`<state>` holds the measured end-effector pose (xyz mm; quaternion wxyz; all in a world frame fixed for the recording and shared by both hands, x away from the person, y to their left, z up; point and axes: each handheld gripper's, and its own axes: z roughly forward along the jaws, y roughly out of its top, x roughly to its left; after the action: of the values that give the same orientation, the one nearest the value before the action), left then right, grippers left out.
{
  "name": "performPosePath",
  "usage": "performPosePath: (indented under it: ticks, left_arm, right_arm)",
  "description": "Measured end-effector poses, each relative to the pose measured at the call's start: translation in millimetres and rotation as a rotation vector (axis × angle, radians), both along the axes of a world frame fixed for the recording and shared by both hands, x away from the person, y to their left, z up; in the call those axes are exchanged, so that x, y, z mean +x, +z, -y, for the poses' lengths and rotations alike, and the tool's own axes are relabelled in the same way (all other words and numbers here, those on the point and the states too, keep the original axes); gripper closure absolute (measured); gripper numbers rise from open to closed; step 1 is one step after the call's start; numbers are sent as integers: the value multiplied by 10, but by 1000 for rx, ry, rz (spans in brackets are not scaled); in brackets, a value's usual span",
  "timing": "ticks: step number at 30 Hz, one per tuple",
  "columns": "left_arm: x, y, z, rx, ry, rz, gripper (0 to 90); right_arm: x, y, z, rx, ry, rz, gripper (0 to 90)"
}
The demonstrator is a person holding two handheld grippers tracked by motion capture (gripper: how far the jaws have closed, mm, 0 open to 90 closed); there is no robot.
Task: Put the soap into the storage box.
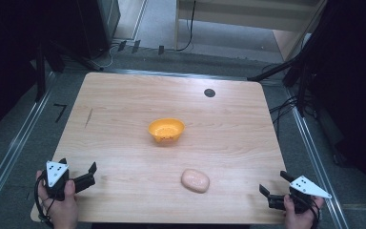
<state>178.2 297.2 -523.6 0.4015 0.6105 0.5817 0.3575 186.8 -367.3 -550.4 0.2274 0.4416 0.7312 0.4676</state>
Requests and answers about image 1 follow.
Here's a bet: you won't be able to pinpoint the metal floor rail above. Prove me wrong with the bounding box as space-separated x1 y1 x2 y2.
285 89 351 229
0 72 57 223

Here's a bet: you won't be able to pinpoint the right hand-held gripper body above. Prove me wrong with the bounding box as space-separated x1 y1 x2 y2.
284 175 333 215

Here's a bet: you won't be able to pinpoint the white floor cable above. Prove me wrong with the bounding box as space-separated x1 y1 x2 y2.
98 44 122 70

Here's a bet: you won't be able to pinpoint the black floor cables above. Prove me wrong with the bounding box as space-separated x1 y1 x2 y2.
261 63 319 135

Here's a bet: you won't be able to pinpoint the orange plastic bowl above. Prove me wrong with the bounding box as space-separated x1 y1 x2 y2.
148 117 186 144

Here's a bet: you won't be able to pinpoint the person's right hand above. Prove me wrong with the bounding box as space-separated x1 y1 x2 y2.
282 194 325 229

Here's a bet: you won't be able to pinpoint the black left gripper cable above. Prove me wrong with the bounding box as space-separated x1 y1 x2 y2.
33 175 55 229

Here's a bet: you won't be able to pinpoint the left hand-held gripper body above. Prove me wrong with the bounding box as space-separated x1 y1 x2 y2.
41 160 76 202

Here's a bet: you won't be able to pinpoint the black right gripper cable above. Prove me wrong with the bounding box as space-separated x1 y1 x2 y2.
290 194 322 229

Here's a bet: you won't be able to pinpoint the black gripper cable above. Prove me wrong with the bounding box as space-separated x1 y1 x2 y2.
290 194 322 229
33 175 55 229

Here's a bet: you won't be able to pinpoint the black metal stand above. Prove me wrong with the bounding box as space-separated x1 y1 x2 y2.
32 37 104 103
247 47 318 118

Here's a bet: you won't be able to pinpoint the dark cabinet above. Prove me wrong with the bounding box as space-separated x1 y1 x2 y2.
49 0 122 60

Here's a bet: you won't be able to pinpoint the pink oval bread roll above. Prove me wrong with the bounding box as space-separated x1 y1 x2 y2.
180 168 211 195

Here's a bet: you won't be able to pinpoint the black hanging cable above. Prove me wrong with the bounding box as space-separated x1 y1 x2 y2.
175 0 197 52

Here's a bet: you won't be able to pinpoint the beige wooden furniture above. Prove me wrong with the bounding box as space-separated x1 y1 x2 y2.
173 0 328 61

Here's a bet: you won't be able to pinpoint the person's left hand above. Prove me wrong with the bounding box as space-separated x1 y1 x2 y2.
35 170 80 229

